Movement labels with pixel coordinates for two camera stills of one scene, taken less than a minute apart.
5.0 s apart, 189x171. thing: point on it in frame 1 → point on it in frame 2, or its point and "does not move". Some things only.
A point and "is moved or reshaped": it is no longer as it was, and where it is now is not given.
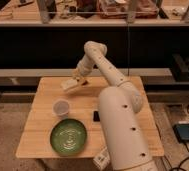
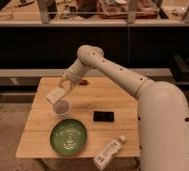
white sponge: (68, 84) is moved or reshaped
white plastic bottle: (102, 160) does not move
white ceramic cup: (60, 107) does not move
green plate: (68, 137) does not move
